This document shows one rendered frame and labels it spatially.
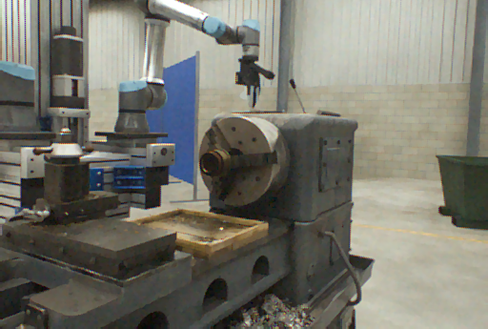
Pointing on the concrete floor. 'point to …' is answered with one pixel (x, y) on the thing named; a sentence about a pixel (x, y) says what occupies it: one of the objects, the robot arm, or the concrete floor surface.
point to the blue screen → (180, 119)
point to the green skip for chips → (464, 190)
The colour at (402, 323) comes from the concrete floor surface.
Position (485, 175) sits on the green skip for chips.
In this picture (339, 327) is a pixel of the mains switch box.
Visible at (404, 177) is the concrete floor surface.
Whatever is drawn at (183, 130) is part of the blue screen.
